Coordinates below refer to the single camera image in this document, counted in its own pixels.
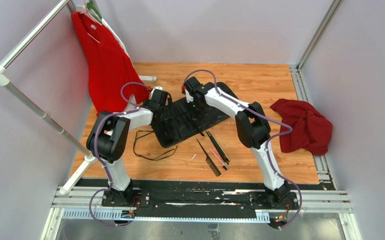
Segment pink handled makeup brush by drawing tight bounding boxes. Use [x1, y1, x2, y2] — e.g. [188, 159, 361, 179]
[209, 148, 229, 171]

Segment green white hangers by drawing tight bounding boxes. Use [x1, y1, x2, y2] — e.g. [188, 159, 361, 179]
[75, 0, 103, 25]

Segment black angled brush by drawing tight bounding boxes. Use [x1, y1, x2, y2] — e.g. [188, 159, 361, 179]
[206, 131, 230, 165]

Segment red hanging shirt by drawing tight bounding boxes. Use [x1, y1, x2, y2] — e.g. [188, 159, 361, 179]
[71, 12, 149, 113]

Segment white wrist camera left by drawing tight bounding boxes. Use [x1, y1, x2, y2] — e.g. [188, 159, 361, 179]
[152, 86, 163, 91]

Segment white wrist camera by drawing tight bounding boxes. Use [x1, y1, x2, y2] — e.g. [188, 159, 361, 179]
[152, 86, 163, 91]
[182, 86, 194, 103]

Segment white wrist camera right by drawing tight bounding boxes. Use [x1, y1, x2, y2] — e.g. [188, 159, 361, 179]
[182, 86, 194, 103]

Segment aluminium frame post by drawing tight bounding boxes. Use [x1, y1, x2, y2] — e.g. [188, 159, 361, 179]
[296, 0, 343, 72]

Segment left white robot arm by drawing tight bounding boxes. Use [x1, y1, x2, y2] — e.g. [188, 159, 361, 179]
[86, 87, 173, 207]

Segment metal clothes rack pole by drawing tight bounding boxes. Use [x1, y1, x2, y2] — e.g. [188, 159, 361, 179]
[0, 0, 91, 194]

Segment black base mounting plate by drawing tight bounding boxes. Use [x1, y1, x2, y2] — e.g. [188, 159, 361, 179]
[101, 180, 300, 219]

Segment dark red crumpled cloth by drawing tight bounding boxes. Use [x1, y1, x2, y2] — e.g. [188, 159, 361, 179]
[270, 98, 333, 156]

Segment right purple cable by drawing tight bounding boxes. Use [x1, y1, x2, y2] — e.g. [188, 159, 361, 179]
[182, 69, 303, 229]

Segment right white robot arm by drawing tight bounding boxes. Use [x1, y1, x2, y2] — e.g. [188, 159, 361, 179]
[182, 76, 290, 209]

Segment black comb brush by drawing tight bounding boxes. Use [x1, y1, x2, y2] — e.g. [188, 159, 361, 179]
[196, 139, 221, 177]

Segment black makeup brush roll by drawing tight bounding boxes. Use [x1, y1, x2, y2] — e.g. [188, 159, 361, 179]
[151, 97, 230, 148]

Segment black tie cord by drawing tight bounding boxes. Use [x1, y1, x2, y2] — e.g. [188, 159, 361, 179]
[133, 130, 178, 162]

